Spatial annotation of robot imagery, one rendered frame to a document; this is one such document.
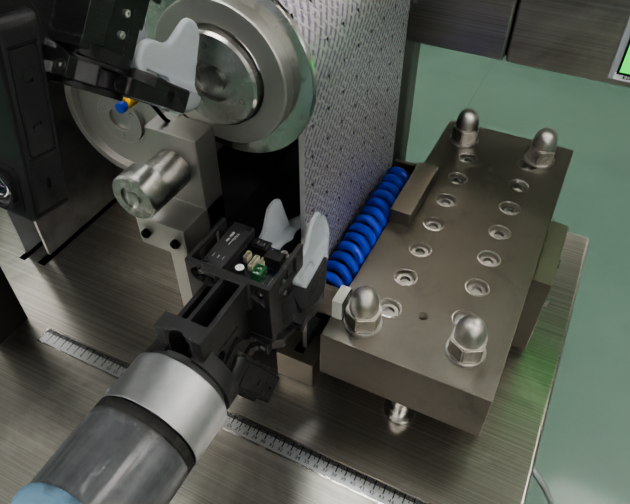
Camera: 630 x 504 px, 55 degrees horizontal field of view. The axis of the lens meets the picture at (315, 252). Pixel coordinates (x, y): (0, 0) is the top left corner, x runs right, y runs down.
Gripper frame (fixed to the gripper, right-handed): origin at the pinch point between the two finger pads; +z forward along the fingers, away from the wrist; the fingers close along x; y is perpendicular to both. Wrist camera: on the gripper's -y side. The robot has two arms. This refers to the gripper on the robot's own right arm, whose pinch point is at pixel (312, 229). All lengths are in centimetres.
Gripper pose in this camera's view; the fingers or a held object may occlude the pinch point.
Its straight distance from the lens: 56.5
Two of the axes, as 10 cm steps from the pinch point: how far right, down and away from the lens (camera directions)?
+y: 0.0, -7.1, -7.1
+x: -9.0, -3.1, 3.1
